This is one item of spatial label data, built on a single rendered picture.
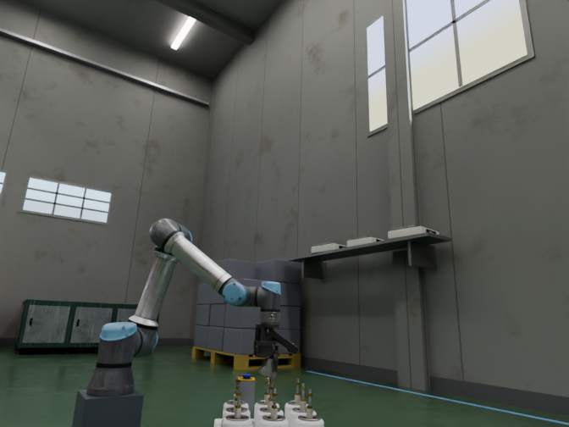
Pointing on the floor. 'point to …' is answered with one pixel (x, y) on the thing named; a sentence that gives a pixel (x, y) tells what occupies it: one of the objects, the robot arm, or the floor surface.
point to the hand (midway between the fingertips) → (273, 381)
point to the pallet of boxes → (247, 315)
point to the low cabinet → (66, 325)
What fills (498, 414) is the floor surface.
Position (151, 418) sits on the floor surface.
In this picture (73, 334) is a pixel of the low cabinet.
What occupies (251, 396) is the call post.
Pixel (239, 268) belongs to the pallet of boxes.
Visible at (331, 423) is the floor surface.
